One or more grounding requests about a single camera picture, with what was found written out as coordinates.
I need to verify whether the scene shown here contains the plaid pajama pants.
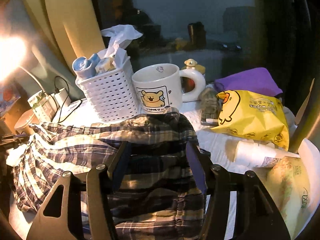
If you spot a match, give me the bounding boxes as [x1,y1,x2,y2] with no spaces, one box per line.
[12,109,205,239]

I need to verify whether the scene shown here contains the beige lidded food container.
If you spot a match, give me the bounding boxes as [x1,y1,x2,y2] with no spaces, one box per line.
[14,109,40,135]

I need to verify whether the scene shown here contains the cardboard box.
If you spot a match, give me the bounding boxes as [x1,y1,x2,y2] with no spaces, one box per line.
[1,99,30,133]

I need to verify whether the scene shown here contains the orange white chips bag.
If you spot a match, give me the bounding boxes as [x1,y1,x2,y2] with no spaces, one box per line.
[0,84,21,117]

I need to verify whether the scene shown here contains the yellow tissue pack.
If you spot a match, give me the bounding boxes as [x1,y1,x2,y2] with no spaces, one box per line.
[265,139,319,239]

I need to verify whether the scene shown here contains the green white milk carton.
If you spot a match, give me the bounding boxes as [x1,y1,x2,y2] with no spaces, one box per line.
[28,90,57,122]

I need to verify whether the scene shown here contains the white tube bottle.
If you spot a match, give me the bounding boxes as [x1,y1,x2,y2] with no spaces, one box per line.
[225,140,300,168]

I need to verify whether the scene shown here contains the white power adapter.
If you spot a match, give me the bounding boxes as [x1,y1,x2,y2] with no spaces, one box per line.
[54,88,71,107]

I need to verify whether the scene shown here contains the white power strip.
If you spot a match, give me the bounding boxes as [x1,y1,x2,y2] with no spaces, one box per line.
[52,99,84,124]

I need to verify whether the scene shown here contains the teal curtain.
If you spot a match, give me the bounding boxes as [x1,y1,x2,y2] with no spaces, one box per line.
[1,0,84,100]

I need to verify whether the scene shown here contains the white perforated plastic basket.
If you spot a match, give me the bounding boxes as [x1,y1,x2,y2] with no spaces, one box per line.
[75,56,140,122]

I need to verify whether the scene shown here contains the white desk lamp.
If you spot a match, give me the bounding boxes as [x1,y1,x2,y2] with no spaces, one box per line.
[1,37,46,93]

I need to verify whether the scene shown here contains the yellow duck snack bag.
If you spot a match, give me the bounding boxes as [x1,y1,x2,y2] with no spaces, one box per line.
[212,90,290,151]

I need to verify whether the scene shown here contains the blue plastic bag roll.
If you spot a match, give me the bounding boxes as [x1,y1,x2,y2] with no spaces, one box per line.
[72,54,101,80]

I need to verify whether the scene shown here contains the white bear mug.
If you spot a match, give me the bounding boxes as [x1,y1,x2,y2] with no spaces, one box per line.
[132,63,206,114]

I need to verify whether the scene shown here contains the purple cloth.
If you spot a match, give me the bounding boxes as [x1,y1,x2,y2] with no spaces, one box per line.
[213,67,283,97]

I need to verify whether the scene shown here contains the yellow curtain left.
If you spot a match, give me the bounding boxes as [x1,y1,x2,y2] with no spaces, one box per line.
[23,0,105,67]

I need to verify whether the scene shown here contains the white crumpled tissue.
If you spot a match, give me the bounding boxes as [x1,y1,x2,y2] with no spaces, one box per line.
[98,24,143,59]

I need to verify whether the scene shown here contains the small yellow figurine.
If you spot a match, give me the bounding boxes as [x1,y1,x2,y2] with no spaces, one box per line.
[182,59,206,75]

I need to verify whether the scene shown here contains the black charger cable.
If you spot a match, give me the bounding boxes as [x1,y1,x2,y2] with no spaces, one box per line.
[48,75,83,124]

